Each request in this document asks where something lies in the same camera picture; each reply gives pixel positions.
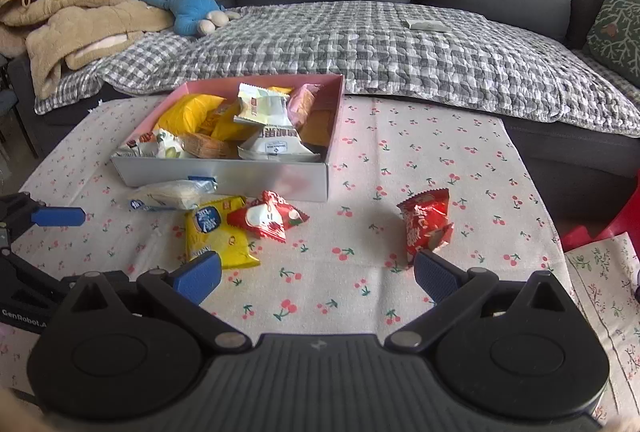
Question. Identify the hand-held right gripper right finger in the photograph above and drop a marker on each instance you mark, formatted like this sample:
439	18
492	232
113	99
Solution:
440	274

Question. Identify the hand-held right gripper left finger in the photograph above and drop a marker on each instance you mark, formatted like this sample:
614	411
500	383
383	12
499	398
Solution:
200	274

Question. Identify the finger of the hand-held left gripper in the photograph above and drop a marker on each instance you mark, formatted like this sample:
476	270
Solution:
60	216
30	268

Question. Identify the pink cardboard box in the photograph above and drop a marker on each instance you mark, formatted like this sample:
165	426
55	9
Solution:
270	182

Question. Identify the grey white snack packet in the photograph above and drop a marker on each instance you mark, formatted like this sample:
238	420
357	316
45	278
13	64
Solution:
277	147

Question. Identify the yellow waffle snack packet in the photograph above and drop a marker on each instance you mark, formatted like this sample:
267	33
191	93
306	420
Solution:
192	112

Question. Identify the yellow blue label snack packet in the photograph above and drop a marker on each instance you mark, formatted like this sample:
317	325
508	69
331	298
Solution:
215	242

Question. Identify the clear white blue snack packet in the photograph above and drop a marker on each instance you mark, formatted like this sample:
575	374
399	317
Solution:
170	194

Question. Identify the red white triangular snack packet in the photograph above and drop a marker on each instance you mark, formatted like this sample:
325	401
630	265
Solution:
267	219

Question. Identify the cherry print tablecloth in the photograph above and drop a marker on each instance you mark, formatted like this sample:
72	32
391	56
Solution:
350	272

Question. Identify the white green red snack packet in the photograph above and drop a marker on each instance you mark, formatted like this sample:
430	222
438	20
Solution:
150	144

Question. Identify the dark chair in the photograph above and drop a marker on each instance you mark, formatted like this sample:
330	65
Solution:
6	104

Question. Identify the clear brown waffle packet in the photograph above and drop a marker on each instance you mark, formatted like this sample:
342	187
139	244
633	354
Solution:
205	146

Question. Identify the orange yellow snack packet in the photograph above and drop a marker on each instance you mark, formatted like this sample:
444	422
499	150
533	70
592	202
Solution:
222	127

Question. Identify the floral print cloth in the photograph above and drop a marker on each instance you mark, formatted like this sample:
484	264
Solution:
600	292

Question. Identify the beige fleece coat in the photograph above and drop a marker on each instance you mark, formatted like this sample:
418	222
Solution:
75	22

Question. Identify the pink snack packet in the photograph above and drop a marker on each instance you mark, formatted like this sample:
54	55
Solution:
302	104

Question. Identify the small yellow snack packet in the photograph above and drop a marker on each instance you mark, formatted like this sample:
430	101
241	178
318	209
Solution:
280	90

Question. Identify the grey checkered quilt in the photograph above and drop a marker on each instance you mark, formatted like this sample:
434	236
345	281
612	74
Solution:
400	57

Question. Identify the blue plush toy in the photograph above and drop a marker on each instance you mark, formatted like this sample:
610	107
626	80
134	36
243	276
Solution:
192	4

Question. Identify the white flat packet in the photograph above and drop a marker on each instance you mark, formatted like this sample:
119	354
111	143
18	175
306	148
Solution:
427	24

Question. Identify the green embroidered cushion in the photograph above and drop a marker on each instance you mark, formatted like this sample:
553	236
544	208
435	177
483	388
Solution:
617	32

